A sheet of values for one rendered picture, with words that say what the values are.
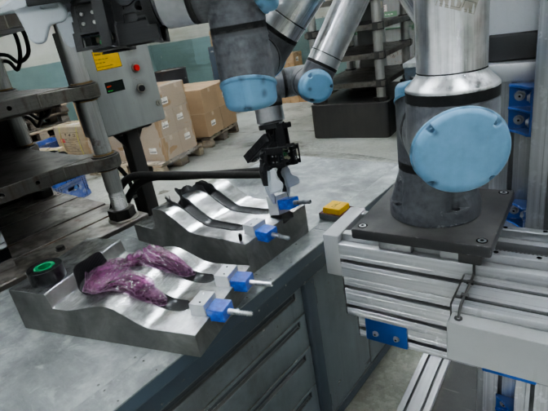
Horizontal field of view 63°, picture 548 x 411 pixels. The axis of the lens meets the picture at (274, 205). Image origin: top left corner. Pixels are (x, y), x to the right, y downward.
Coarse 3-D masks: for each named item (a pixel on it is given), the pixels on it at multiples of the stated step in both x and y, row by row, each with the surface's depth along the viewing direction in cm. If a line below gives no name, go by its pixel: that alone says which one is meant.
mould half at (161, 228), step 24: (192, 192) 139; (240, 192) 143; (168, 216) 129; (216, 216) 132; (240, 216) 129; (264, 216) 125; (144, 240) 143; (168, 240) 134; (192, 240) 125; (216, 240) 118; (288, 240) 125; (240, 264) 116; (264, 264) 118
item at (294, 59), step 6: (294, 54) 755; (300, 54) 772; (288, 60) 761; (294, 60) 757; (300, 60) 774; (288, 66) 765; (294, 96) 781; (300, 96) 779; (282, 102) 799; (288, 102) 793; (294, 102) 786
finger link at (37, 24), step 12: (12, 0) 57; (24, 0) 56; (0, 12) 58; (12, 12) 59; (24, 12) 58; (36, 12) 58; (48, 12) 58; (60, 12) 58; (24, 24) 58; (36, 24) 58; (48, 24) 58; (36, 36) 58
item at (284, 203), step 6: (276, 192) 126; (282, 192) 124; (276, 198) 121; (282, 198) 122; (288, 198) 120; (294, 198) 121; (270, 204) 123; (276, 204) 121; (282, 204) 120; (288, 204) 119; (294, 204) 120; (300, 204) 119; (270, 210) 124; (276, 210) 122; (282, 210) 123; (288, 210) 125
